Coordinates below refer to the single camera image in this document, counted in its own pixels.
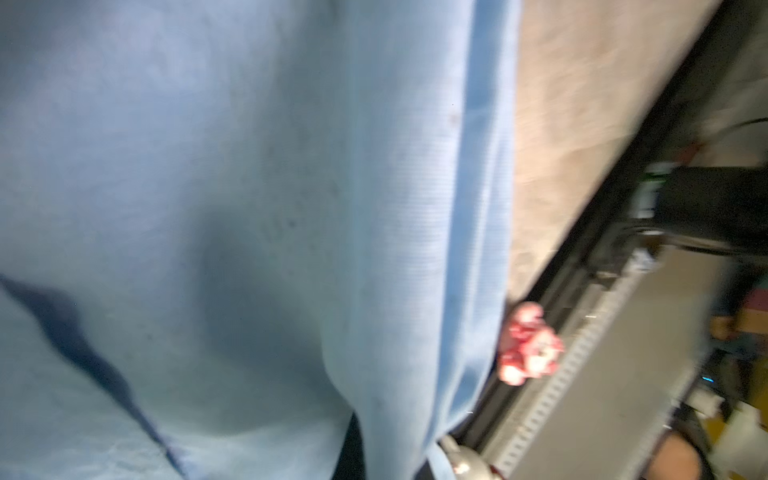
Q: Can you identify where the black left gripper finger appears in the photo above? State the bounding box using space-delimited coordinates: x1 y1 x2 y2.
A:
331 414 366 480

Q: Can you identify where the light blue long sleeve shirt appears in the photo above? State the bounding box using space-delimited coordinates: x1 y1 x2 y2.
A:
1 1 522 479

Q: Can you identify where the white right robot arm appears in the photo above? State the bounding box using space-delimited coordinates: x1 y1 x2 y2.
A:
630 166 767 257

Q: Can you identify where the white figurine toy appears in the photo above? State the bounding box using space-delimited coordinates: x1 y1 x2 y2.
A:
439 435 504 480

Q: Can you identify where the pink pig toy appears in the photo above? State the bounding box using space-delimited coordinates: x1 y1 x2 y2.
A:
496 302 565 386

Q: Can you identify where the white slotted cable duct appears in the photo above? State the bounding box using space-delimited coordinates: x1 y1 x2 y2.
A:
479 261 646 479

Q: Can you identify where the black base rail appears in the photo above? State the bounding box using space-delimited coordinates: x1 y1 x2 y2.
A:
449 0 768 451

